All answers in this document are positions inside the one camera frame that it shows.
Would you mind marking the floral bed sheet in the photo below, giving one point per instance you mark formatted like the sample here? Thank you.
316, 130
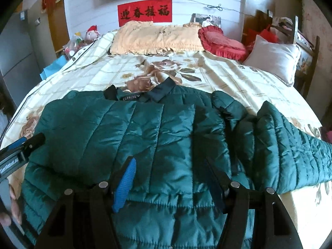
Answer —
212, 67

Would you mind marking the plush toy with red hat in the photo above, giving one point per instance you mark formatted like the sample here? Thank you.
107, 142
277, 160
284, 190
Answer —
92, 33

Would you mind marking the wooden chair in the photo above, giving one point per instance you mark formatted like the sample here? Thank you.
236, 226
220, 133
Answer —
308, 51

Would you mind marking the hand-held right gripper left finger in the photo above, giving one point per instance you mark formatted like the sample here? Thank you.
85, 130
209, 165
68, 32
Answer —
125, 184

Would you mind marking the wooden door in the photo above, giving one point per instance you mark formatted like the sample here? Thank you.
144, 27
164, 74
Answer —
58, 26

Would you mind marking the green puffer jacket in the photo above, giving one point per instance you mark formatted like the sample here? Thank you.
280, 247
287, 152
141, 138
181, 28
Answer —
155, 134

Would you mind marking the pile of small toys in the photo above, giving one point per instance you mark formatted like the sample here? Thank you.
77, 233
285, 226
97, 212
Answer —
74, 46

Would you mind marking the white pillow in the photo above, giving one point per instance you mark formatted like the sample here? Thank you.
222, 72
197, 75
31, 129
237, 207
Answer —
272, 57

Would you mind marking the person's left hand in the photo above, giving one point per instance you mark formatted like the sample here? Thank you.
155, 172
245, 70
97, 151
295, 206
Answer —
14, 205

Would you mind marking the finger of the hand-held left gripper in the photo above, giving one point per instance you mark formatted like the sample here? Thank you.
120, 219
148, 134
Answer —
33, 142

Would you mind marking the red ruffled cushion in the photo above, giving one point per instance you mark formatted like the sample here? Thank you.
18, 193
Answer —
223, 44

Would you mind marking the red wall banner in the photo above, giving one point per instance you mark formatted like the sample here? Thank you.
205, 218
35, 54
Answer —
145, 11

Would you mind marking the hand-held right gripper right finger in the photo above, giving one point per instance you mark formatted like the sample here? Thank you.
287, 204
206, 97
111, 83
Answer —
217, 189

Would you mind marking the grey cabinet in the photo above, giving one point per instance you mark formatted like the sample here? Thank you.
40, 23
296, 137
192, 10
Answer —
23, 49

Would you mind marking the framed photo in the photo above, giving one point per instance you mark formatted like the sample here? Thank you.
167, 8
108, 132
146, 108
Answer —
207, 19

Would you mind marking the red cloth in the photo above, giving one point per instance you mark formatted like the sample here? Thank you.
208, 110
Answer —
268, 35

